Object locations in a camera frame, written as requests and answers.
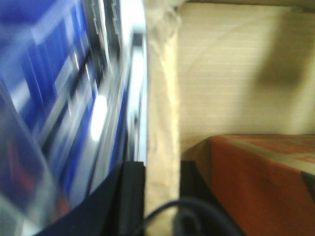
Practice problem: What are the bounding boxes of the blue plastic crate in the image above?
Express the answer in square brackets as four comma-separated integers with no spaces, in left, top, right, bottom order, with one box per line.
[0,0,131,197]

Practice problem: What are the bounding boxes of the large torn cardboard box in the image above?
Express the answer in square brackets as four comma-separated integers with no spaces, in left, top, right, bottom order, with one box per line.
[145,0,315,236]

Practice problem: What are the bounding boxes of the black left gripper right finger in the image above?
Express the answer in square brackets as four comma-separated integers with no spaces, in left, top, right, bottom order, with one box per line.
[180,160,245,236]

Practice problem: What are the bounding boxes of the cardboard box red print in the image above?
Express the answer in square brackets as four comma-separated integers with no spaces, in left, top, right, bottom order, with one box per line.
[182,134,315,236]

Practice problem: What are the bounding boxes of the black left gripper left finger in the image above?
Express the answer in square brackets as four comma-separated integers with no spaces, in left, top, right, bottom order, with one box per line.
[38,161,145,236]

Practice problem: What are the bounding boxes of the black cable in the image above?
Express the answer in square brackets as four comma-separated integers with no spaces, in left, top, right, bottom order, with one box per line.
[118,198,247,236]

